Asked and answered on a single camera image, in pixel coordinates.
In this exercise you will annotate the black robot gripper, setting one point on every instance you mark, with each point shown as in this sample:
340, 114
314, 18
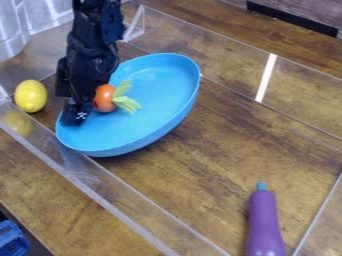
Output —
81, 71

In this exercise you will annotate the orange toy carrot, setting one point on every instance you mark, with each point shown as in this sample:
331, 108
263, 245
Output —
111, 98

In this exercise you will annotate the purple toy eggplant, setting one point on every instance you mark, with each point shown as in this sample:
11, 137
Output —
264, 241

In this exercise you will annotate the yellow toy lemon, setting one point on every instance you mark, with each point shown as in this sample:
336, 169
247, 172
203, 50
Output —
31, 96

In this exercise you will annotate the blue plastic object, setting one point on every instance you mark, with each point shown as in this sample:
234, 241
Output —
13, 242

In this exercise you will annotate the clear acrylic enclosure wall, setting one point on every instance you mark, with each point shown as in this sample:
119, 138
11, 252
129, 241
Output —
264, 125

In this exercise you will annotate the black bar in background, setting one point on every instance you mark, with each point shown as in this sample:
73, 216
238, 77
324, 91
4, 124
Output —
291, 18

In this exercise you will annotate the white sheer curtain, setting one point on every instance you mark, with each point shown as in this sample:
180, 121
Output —
96, 19

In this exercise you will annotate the blue round tray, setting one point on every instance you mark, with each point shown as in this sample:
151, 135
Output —
165, 81

